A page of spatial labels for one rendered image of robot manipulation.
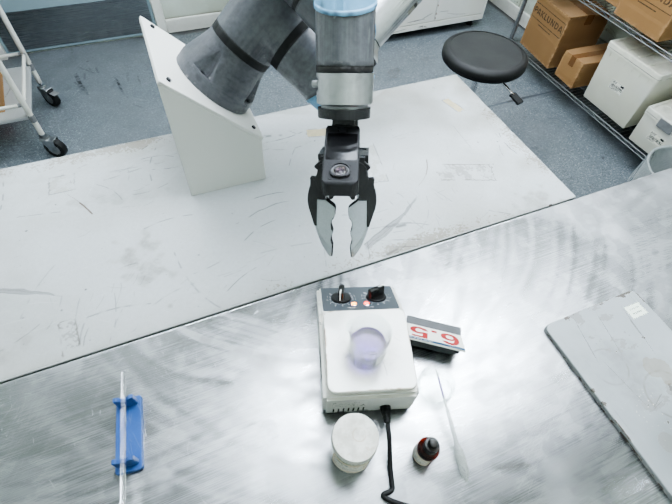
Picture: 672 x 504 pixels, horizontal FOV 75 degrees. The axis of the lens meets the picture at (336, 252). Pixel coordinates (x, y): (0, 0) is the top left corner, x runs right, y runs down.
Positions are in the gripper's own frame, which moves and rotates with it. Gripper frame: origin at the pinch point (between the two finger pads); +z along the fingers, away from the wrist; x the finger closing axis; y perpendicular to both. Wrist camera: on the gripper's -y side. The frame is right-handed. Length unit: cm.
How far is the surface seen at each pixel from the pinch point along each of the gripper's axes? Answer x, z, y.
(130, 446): 26.7, 21.7, -18.8
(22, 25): 205, -42, 215
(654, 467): -44, 25, -13
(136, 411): 27.5, 19.4, -14.8
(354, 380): -2.8, 12.7, -13.6
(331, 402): 0.1, 16.0, -14.3
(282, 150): 15.7, -7.3, 36.5
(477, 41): -45, -32, 144
